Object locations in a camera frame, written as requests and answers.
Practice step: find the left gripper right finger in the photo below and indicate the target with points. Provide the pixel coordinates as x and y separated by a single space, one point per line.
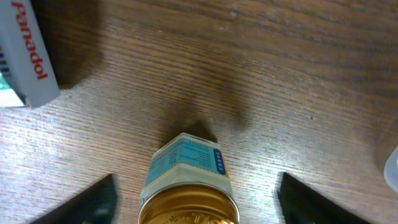
301 204

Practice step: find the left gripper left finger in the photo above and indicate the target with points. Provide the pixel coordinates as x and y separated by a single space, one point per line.
98 204

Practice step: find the white Panadol box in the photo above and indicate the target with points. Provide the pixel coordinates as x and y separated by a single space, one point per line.
27 76

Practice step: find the clear plastic container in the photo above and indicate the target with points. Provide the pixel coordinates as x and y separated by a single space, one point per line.
391 171

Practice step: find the small jar gold lid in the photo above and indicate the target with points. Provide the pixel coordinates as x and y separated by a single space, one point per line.
188 182

